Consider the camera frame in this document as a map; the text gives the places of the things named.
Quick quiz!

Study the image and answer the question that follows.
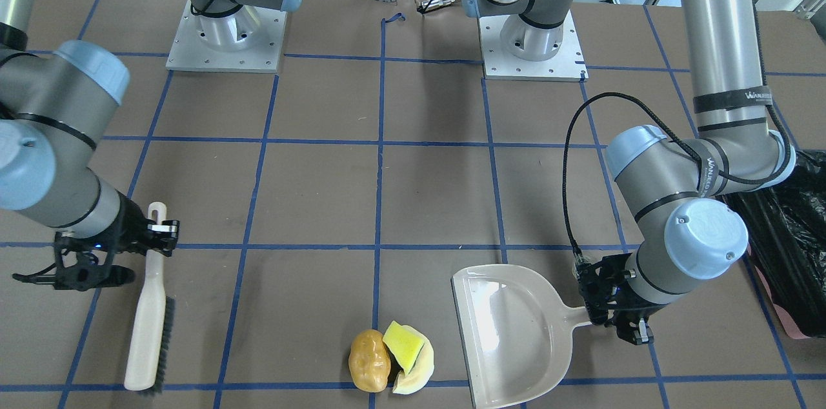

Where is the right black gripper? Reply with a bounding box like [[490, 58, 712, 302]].
[[12, 194, 180, 290]]

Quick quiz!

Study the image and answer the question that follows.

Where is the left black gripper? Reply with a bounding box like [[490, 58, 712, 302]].
[[574, 253, 665, 346]]

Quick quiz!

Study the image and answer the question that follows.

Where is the yellow green sponge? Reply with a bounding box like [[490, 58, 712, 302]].
[[383, 321, 425, 374]]

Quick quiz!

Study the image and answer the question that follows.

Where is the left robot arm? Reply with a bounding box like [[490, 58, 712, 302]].
[[462, 0, 796, 345]]

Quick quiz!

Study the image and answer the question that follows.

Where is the white hand brush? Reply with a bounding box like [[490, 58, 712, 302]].
[[123, 202, 176, 395]]

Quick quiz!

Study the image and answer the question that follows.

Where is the beige plastic dustpan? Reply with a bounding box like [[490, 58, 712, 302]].
[[452, 264, 590, 408]]

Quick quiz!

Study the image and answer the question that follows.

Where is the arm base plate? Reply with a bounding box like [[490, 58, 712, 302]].
[[478, 12, 589, 82], [166, 1, 288, 74]]

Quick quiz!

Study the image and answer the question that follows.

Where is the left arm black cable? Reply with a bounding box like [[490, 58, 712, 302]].
[[563, 0, 793, 261]]

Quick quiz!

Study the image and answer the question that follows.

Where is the pale apple slice toy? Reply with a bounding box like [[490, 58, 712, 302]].
[[392, 324, 436, 395]]

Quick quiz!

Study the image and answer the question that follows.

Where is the brown toy potato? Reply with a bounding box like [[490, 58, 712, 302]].
[[348, 329, 392, 392]]

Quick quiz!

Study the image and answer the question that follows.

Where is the black lined trash bin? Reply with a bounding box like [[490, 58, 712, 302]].
[[722, 150, 825, 339]]

